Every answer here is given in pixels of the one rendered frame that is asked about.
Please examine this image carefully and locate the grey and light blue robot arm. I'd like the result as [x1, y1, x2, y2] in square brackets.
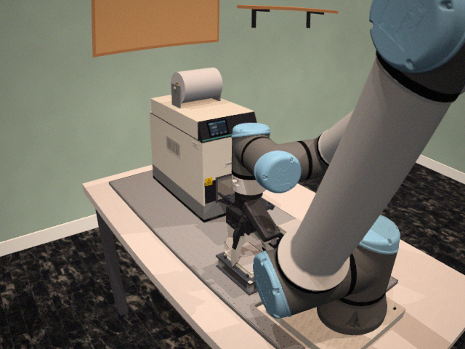
[231, 0, 465, 335]

